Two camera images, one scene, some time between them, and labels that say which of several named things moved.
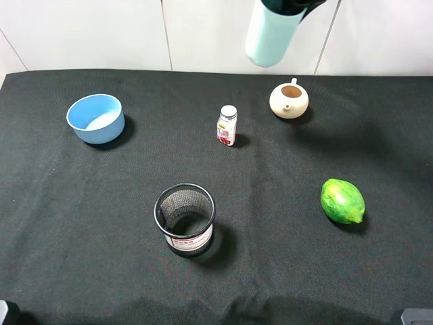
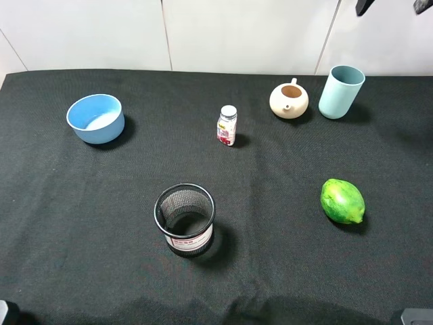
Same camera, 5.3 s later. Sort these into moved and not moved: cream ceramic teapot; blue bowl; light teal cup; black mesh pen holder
Moved: light teal cup
Not moved: black mesh pen holder; blue bowl; cream ceramic teapot
